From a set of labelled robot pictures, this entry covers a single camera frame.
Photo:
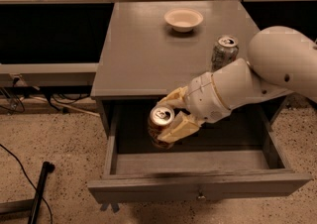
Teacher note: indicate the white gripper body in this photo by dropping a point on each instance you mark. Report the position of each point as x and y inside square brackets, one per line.
[204, 97]

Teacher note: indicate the green white soda can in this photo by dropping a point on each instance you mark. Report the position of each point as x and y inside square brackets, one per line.
[225, 51]

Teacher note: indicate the open grey top drawer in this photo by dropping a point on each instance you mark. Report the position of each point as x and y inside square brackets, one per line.
[234, 158]

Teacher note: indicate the white bowl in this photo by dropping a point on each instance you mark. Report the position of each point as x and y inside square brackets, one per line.
[183, 20]

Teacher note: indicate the grey cabinet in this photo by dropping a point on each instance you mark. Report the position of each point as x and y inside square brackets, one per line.
[144, 57]

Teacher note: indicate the black metal stand leg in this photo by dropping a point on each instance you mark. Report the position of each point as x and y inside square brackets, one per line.
[30, 205]

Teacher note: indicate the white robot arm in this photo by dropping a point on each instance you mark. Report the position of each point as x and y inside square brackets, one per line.
[280, 61]

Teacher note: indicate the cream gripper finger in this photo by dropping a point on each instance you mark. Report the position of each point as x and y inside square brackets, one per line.
[182, 126]
[175, 99]

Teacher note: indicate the orange soda can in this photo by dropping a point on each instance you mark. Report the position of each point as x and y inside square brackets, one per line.
[159, 119]

